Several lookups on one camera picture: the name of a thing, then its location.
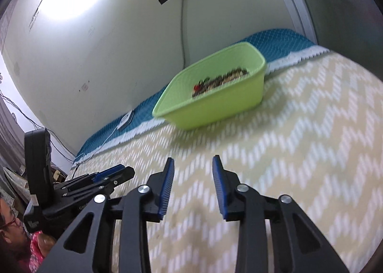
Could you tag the person's head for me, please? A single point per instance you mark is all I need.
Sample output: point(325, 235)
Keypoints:
point(12, 231)

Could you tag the pile of household clutter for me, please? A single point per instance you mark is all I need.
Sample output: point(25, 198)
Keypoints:
point(15, 177)

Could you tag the yellow chevron blanket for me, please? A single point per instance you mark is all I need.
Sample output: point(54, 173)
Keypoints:
point(269, 147)

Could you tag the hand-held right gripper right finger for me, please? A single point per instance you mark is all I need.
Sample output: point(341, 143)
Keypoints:
point(223, 189)

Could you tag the teal quilted mattress pad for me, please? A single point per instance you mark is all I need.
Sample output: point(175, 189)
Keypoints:
point(143, 114)

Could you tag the green plastic basin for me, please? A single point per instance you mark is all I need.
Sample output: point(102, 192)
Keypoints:
point(221, 105)

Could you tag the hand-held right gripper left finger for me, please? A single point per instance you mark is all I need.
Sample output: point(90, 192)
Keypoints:
point(166, 189)

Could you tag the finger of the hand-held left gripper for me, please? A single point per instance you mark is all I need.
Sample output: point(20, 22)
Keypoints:
point(116, 180)
point(110, 170)

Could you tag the pink patterned clothing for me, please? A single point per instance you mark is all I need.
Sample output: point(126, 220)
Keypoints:
point(36, 249)

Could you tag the red bead charm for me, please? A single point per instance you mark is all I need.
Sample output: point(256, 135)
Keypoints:
point(197, 87)

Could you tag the grey curtain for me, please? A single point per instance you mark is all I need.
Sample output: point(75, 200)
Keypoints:
point(10, 141)

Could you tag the grey door frame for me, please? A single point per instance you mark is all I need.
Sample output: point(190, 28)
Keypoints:
point(294, 0)

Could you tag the white flat charger device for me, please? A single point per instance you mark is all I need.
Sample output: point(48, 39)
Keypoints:
point(125, 119)

